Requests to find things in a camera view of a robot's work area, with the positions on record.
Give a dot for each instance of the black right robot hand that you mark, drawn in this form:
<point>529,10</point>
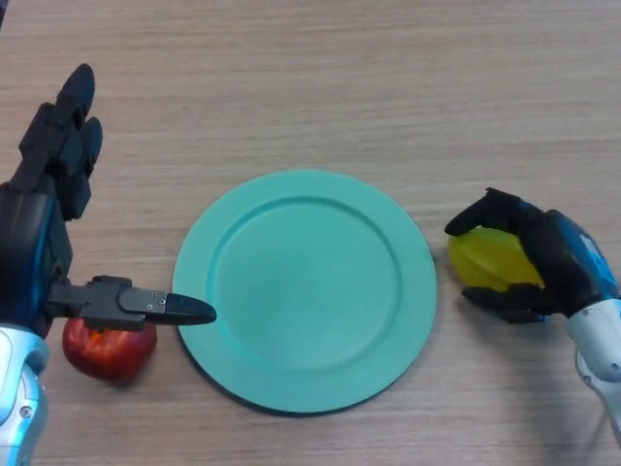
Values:
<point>567,262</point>

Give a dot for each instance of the yellow starfruit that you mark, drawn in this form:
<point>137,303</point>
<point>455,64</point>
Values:
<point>490,262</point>

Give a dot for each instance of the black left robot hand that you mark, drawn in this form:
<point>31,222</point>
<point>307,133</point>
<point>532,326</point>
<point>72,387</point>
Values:
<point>29,252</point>

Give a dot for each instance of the red apple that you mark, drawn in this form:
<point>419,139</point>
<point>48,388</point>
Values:
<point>111,354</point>

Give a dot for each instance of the green round plate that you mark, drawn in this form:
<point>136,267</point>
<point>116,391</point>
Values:
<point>305,301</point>

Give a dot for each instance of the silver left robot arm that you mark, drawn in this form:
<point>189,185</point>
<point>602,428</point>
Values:
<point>22,403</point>

